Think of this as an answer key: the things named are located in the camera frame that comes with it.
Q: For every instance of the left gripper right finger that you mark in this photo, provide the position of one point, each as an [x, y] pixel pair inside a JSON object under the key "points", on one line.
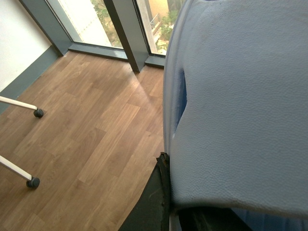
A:
{"points": [[210, 219]]}

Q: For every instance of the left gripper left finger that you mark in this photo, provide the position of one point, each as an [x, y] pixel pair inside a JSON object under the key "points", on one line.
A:
{"points": [[151, 212]]}

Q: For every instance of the light blue slide sandal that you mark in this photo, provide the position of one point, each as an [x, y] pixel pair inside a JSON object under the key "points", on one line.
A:
{"points": [[235, 110]]}

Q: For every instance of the white cart leg with caster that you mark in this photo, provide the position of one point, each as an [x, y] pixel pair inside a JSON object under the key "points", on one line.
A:
{"points": [[31, 182]]}

